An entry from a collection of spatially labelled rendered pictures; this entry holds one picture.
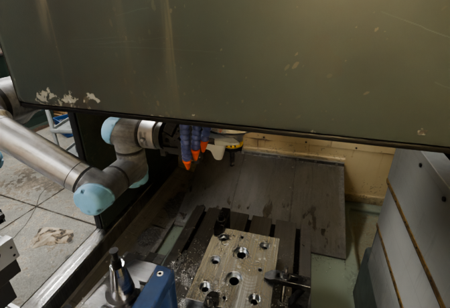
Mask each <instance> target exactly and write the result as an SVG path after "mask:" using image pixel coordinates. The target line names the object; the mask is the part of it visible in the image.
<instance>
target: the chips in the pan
mask: <svg viewBox="0 0 450 308"><path fill-rule="evenodd" d="M185 193H186V192H183V191H182V192H181V191H180V192H178V193H177V195H176V196H174V198H172V200H171V201H170V202H167V204H166V205H165V207H163V209H164V210H165V211H166V212H167V215H168V216H167V215H166V216H167V217H166V218H169V220H170V219H172V218H174V217H177V216H178V214H179V216H181V219H182V220H183V219H184V220H185V217H186V215H187V214H186V213H183V212H179V209H180V207H181V204H182V202H183V199H184V197H185ZM178 212H179V213H178ZM159 229H160V227H159ZM159 229H158V228H155V227H154V228H152V227H151V228H148V229H146V230H144V231H143V232H142V233H141V235H140V236H139V237H137V238H138V239H137V240H138V241H137V242H138V245H139V246H142V247H143V248H144V247H145V246H148V245H152V244H154V243H155V242H156V241H157V240H158V239H160V238H159V237H158V236H161V230H159Z"/></svg>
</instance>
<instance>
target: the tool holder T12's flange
mask: <svg viewBox="0 0 450 308"><path fill-rule="evenodd" d="M131 278H132V280H133V282H134V284H135V290H134V292H133V294H132V295H131V296H130V297H129V298H127V299H125V300H122V301H115V300H114V299H112V297H111V296H110V292H108V291H106V292H105V299H106V303H107V305H108V306H109V307H111V308H132V306H133V305H134V303H135V301H136V300H137V297H138V296H139V294H140V293H141V288H140V284H139V281H138V279H137V278H135V277H133V276H131Z"/></svg>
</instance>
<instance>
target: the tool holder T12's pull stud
mask: <svg viewBox="0 0 450 308"><path fill-rule="evenodd" d="M118 251H119V250H118V248H117V247H113V248H111V249H110V250H109V254H110V255H112V258H111V260H110V261H111V264H112V267H113V268H119V267H120V266H121V265H122V262H121V257H120V256H119V255H118Z"/></svg>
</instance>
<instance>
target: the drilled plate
mask: <svg viewBox="0 0 450 308"><path fill-rule="evenodd" d="M223 231H224V232H223V234H221V235H219V237H218V236H217V235H214V233H213V235H212V237H211V239H210V242H209V244H208V247H207V249H206V251H205V253H204V256H203V258H202V261H201V263H200V265H199V267H198V270H197V272H196V275H195V277H194V279H193V281H192V284H191V286H190V289H189V291H188V292H187V295H186V297H185V304H186V308H202V305H203V303H204V300H205V298H206V293H207V294H208V293H209V292H210V291H211V290H212V289H214V290H217V289H220V290H218V291H220V293H219V294H218V295H220V296H219V302H218V305H217V308H271V303H272V298H273V288H274V283H270V282H268V281H267V280H265V279H264V280H262V279H263V278H264V277H265V273H266V272H268V271H271V270H276V267H277V258H278V253H279V242H280V239H279V238H273V237H269V236H263V235H259V234H253V233H249V232H243V231H239V230H233V229H228V228H224V230H223ZM226 233H227V234H228V235H229V236H230V237H229V236H228V235H227V234H226ZM233 234H234V235H235V236H233ZM240 237H241V238H240ZM218 238H219V239H218ZM229 238H232V239H230V240H229ZM239 238H240V239H241V240H240V239H239ZM247 238H249V239H247ZM220 239H221V240H222V241H221V240H220ZM263 240H264V241H265V242H264V241H263ZM226 241H227V242H226ZM266 241H267V242H266ZM236 243H237V244H236ZM217 244H218V245H217ZM225 244H227V245H225ZM259 244H260V246H258V245H259ZM269 244H271V245H269ZM216 245H217V246H216ZM235 245H236V246H237V247H236V246H235ZM244 247H246V248H244ZM221 248H222V250H221ZM259 248H263V249H262V250H261V249H259ZM232 250H233V251H234V253H233V251H232ZM249 252H250V253H249ZM233 254H234V256H235V257H234V256H233ZM221 255H222V256H221ZM250 256H251V257H250ZM220 257H221V258H220ZM244 257H245V258H246V257H247V258H246V259H244ZM238 258H241V259H239V261H238ZM256 260H257V261H259V262H256ZM266 260H267V261H266ZM220 261H221V262H220ZM215 265H216V266H215ZM221 266H222V267H221ZM233 270H234V271H233ZM227 272H228V273H227ZM225 276H226V278H225ZM222 278H223V279H222ZM204 279H207V280H209V281H210V280H211V282H212V281H213V283H210V284H209V282H208V281H207V280H205V281H204ZM224 279H226V280H227V281H225V280H224ZM218 281H219V282H218ZM229 284H230V285H232V286H230V285H229ZM239 284H240V285H239ZM212 286H213V287H212ZM221 286H222V287H221ZM236 286H237V287H236ZM210 287H211V288H210ZM210 289H211V290H210ZM209 290H210V291H209ZM227 290H228V291H227ZM204 292H206V293H204ZM227 292H228V293H227ZM252 292H254V293H253V294H252ZM224 294H226V298H225V296H224ZM227 294H228V295H227ZM249 294H250V295H249ZM248 296H249V297H248ZM220 297H221V298H220ZM247 297H248V300H247ZM222 298H223V299H222ZM226 299H227V300H226ZM249 302H250V303H249ZM252 303H253V305H251V304H252Z"/></svg>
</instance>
